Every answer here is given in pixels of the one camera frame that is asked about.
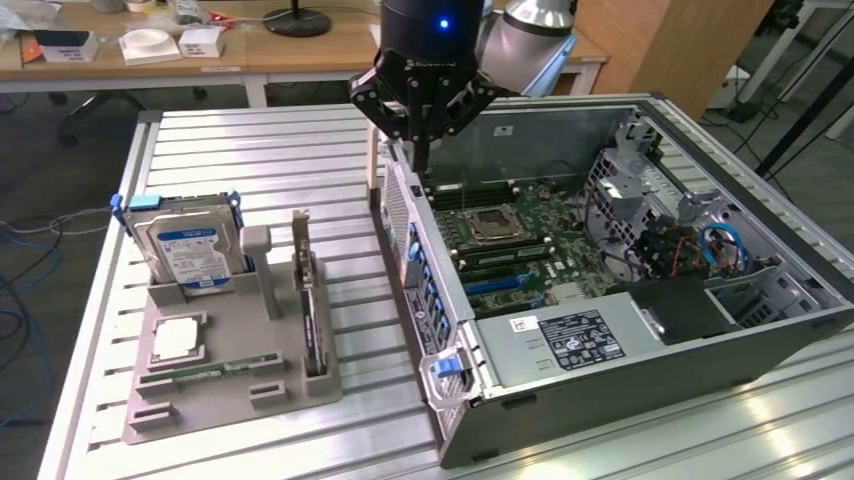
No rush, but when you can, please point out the black round lamp base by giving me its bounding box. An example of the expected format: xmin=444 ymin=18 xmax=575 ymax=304
xmin=261 ymin=0 xmax=333 ymax=38

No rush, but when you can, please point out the wooden cabinet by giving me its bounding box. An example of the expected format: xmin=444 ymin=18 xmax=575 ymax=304
xmin=572 ymin=0 xmax=779 ymax=121

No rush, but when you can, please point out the silver hard disk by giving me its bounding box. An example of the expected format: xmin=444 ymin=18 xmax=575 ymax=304
xmin=129 ymin=202 xmax=242 ymax=301

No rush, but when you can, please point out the beige corner bracket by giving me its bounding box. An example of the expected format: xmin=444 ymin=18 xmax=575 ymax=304
xmin=364 ymin=124 xmax=385 ymax=194

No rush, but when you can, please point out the black power adapter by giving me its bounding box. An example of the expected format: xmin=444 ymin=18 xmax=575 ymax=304
xmin=724 ymin=103 xmax=762 ymax=125

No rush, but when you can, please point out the blue floor cable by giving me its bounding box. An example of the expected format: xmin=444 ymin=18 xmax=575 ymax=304
xmin=0 ymin=224 xmax=58 ymax=429

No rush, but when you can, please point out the wooden desk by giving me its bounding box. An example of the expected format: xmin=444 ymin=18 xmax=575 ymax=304
xmin=0 ymin=0 xmax=609 ymax=109

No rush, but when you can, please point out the metal disk bay cage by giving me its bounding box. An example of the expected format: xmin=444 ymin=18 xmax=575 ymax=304
xmin=584 ymin=144 xmax=675 ymax=236

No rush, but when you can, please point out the plain white box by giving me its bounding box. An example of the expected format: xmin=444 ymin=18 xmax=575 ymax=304
xmin=176 ymin=27 xmax=226 ymax=60

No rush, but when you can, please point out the black wire connector bundle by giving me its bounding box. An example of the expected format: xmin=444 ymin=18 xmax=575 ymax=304
xmin=631 ymin=223 xmax=703 ymax=279

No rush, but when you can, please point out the metal CPU socket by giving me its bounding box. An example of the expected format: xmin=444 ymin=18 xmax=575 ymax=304
xmin=465 ymin=204 xmax=519 ymax=246

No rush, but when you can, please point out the white box with dark lid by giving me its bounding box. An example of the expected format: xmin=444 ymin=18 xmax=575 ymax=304
xmin=32 ymin=28 xmax=101 ymax=64

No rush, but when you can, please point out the grey printed parts rack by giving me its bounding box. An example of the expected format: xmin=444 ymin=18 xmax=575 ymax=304
xmin=122 ymin=224 xmax=347 ymax=445

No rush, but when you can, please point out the blue disk caddy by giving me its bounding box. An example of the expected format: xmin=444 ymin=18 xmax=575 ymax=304
xmin=109 ymin=188 xmax=252 ymax=281

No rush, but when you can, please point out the green motherboard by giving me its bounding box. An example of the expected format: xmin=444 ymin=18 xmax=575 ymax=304
xmin=425 ymin=177 xmax=625 ymax=319

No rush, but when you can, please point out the grey open PC case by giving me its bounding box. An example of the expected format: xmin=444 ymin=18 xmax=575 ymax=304
xmin=367 ymin=91 xmax=854 ymax=469

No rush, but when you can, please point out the black office chair base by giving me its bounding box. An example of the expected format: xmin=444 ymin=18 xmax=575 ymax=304
xmin=56 ymin=92 xmax=149 ymax=147

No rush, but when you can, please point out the black Nvidia graphics card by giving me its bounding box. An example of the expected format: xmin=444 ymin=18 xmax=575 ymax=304
xmin=291 ymin=208 xmax=332 ymax=379

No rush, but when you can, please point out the blue SATA wire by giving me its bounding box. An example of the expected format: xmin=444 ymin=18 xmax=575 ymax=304
xmin=698 ymin=222 xmax=752 ymax=277

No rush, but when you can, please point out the black slanted pole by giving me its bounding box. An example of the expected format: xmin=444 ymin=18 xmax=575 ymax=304
xmin=756 ymin=0 xmax=854 ymax=177

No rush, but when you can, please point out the white box with round insert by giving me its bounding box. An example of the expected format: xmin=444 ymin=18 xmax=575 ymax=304
xmin=117 ymin=28 xmax=184 ymax=67

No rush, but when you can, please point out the silver CPU chip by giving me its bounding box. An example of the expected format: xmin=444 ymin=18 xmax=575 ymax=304
xmin=150 ymin=317 xmax=202 ymax=361

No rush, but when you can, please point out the installed green RAM stick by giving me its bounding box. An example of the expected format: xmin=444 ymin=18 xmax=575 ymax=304
xmin=459 ymin=244 xmax=553 ymax=265

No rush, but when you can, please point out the blue case latch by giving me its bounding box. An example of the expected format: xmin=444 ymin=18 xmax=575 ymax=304
xmin=429 ymin=357 xmax=464 ymax=386

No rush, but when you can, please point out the grey power supply unit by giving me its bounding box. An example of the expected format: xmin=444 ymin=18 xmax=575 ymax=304
xmin=473 ymin=292 xmax=668 ymax=390

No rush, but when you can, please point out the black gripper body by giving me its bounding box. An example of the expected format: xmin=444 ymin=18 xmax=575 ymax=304
xmin=371 ymin=0 xmax=492 ymax=101

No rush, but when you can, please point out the white floor cable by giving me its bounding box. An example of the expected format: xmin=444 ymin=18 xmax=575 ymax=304
xmin=0 ymin=208 xmax=112 ymax=236

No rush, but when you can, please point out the blue expansion slot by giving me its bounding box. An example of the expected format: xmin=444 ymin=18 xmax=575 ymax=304
xmin=464 ymin=273 xmax=529 ymax=297

